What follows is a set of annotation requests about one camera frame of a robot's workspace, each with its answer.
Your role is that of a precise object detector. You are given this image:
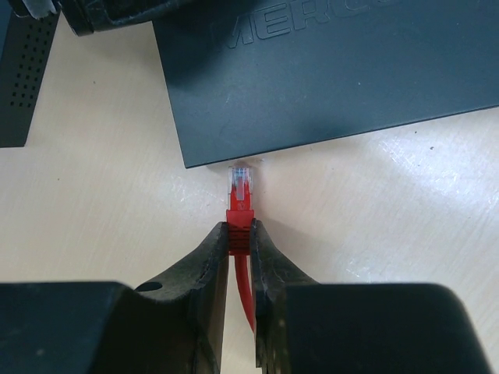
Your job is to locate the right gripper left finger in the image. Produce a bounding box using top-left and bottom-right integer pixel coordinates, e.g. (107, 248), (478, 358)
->
(1, 223), (228, 373)

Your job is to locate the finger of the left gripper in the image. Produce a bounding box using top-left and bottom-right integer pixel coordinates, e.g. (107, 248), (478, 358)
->
(58, 0), (250, 36)

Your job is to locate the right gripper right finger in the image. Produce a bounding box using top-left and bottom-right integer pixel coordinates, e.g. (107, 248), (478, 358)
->
(249, 220), (491, 373)

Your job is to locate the black network switch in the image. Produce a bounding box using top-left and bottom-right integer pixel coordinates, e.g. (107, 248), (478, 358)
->
(1, 1), (59, 148)
(153, 1), (498, 168)

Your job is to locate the red short patch cable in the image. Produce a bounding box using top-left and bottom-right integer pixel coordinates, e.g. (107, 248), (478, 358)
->
(225, 164), (257, 332)

